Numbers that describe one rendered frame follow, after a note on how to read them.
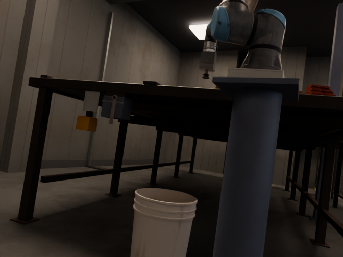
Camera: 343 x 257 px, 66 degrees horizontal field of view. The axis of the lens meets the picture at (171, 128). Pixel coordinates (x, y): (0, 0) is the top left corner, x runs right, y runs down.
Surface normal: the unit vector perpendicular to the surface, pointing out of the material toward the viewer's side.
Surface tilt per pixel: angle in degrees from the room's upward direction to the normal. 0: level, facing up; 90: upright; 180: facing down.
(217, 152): 90
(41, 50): 90
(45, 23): 90
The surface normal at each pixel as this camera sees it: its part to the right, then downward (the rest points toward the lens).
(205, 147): -0.43, -0.10
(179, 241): 0.65, 0.11
